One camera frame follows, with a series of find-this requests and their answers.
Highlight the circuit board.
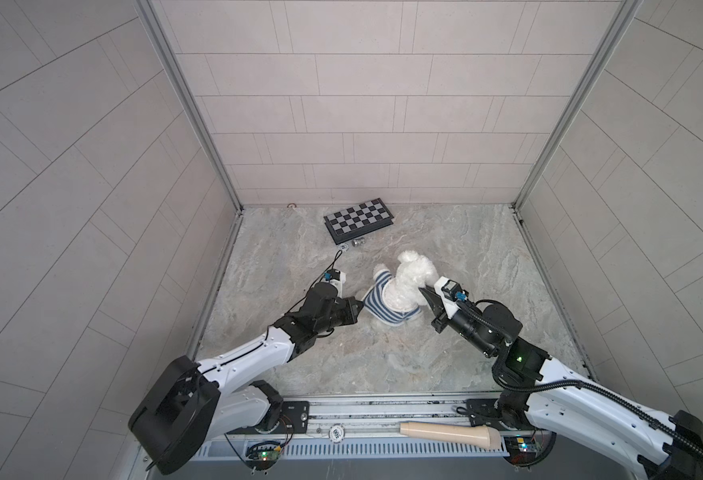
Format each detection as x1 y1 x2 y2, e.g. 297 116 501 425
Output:
503 436 539 465
244 440 284 471

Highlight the round white sticker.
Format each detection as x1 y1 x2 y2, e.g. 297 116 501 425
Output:
328 424 345 444

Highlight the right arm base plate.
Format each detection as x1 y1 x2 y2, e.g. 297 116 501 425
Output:
465 398 507 431

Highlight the black white chessboard box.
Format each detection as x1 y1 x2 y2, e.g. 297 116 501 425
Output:
323 198 395 245

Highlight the right circuit board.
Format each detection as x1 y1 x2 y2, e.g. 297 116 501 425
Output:
503 436 539 465

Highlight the beige wooden handle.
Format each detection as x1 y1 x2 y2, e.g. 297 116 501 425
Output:
399 422 503 450

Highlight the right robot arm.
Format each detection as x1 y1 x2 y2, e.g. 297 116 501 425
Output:
421 277 703 479

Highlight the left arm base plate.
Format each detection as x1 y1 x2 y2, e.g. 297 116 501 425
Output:
229 401 309 435

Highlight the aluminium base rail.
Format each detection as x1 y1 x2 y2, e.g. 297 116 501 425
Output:
134 389 637 443

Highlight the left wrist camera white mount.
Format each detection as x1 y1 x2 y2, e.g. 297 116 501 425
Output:
321 268 346 297

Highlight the blue white striped sweater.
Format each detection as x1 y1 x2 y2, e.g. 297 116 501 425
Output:
363 267 421 326

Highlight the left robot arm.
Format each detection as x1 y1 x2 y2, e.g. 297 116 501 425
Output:
128 282 363 475

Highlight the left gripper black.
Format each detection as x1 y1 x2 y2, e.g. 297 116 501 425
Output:
309 297 365 336

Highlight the white teddy bear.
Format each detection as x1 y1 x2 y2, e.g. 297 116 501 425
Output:
373 250 439 310

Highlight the black corrugated cable hose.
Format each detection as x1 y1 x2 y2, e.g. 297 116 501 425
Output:
458 298 703 480

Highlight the left circuit board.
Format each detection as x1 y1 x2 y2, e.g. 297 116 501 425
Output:
244 440 284 471

